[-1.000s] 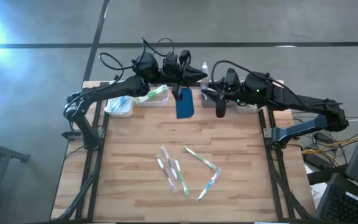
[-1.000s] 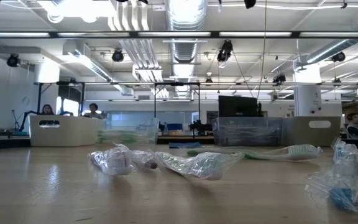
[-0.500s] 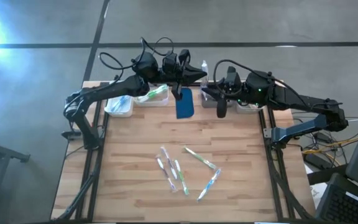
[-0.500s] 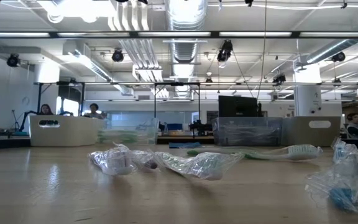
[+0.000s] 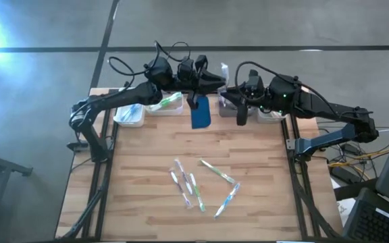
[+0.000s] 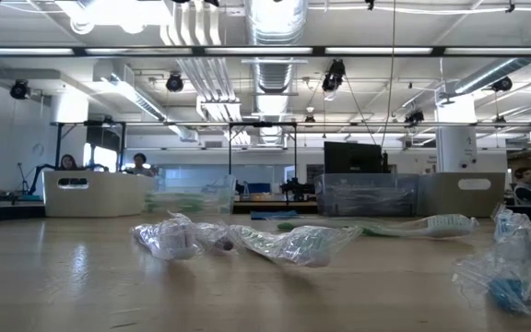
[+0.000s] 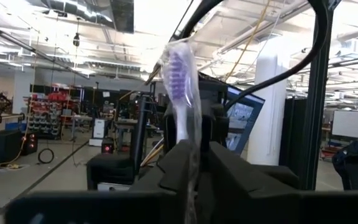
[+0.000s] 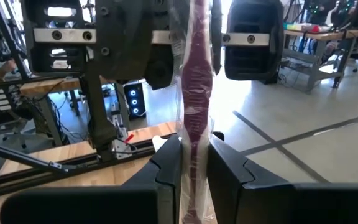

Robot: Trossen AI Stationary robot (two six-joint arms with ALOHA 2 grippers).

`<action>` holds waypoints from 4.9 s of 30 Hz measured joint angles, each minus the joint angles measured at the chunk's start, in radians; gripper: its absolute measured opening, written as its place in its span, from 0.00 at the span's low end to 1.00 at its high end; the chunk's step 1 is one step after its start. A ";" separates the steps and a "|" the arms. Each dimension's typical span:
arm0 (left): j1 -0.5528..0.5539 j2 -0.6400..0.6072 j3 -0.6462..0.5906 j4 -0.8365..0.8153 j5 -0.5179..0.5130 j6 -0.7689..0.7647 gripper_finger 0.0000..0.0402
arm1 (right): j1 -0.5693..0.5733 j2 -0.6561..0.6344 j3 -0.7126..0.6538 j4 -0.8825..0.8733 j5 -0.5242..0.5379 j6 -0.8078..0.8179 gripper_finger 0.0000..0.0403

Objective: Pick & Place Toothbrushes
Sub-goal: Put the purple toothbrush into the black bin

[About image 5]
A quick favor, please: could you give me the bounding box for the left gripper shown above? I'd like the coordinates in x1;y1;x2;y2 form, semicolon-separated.
172;54;228;111

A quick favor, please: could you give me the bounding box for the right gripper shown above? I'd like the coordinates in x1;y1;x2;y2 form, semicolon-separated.
219;74;304;127

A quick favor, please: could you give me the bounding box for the blue toothbrush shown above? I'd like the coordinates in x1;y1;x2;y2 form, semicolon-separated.
213;182;241;219
128;103;142;119
120;106;138;122

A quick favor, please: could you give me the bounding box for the grey translucent plastic bin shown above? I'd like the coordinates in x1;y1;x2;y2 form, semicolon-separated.
217;88;239;118

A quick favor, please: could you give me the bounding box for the blue cloth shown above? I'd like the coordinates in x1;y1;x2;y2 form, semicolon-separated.
190;95;212;130

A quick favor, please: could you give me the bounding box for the light grey plastic bin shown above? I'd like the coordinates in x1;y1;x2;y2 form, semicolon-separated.
257;109;288;124

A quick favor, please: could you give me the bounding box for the clear plastic bin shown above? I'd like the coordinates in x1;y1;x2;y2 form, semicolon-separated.
144;90;184;117

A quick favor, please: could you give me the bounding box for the white plastic bin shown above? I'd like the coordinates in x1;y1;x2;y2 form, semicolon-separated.
113;103;146;128

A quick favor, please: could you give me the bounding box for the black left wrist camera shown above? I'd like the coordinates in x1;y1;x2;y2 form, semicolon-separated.
194;53;209;71

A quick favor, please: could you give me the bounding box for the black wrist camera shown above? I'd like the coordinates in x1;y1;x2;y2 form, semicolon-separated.
194;53;209;71
244;69;266;99

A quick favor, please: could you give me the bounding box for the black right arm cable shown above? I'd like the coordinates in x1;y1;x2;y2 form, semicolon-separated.
234;60;305;102

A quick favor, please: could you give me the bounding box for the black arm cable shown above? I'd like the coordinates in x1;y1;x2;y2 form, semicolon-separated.
107;40;192;78
234;60;305;102

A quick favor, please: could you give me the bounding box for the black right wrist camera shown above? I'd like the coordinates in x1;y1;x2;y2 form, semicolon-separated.
244;69;266;99

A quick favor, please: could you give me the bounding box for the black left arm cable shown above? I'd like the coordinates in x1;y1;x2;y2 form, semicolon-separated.
107;40;192;78

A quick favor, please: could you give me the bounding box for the yellow floor cable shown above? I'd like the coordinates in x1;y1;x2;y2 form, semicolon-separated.
328;148;389;169

